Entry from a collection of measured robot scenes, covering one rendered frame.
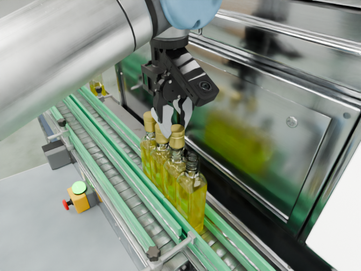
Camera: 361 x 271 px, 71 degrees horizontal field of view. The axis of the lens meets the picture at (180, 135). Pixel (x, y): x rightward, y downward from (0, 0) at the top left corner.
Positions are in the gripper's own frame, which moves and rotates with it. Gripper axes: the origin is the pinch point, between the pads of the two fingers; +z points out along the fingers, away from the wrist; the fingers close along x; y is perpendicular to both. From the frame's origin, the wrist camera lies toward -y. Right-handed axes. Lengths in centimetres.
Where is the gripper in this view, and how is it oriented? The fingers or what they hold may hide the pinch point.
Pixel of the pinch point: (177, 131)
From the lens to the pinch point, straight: 56.1
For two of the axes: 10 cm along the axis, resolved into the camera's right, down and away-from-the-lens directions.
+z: 0.0, 7.9, 6.1
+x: -8.0, 3.6, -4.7
